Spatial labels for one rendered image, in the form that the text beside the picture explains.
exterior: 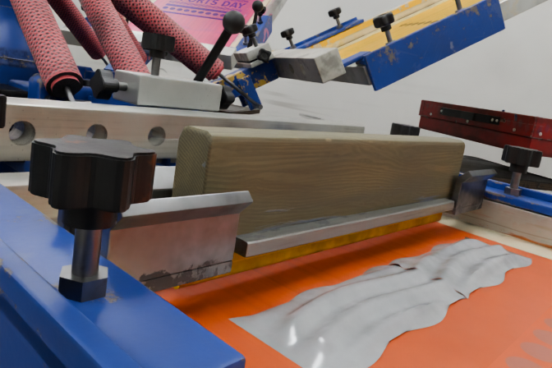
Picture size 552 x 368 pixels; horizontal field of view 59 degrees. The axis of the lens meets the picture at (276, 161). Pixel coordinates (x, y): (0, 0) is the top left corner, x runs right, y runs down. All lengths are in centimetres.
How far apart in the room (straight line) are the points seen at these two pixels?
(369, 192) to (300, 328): 17
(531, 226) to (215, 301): 43
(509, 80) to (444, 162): 195
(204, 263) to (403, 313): 13
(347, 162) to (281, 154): 8
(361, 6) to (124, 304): 276
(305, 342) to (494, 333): 14
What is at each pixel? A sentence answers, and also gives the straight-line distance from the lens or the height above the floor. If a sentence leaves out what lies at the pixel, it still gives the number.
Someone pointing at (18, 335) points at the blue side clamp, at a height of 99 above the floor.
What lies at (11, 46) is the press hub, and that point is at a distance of 105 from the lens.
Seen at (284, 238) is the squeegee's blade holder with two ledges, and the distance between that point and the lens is 33.
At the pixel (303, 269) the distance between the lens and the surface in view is 39.
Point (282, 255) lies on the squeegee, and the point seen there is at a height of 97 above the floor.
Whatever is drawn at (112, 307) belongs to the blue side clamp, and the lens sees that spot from 20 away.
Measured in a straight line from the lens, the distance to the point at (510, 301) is 43.
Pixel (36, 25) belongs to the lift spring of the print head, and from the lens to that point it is 80.
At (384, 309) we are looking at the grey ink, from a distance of 34.
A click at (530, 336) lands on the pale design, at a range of 38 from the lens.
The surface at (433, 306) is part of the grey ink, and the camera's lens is 36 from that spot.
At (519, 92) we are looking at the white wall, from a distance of 247.
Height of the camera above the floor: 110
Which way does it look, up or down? 9 degrees down
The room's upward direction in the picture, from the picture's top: 9 degrees clockwise
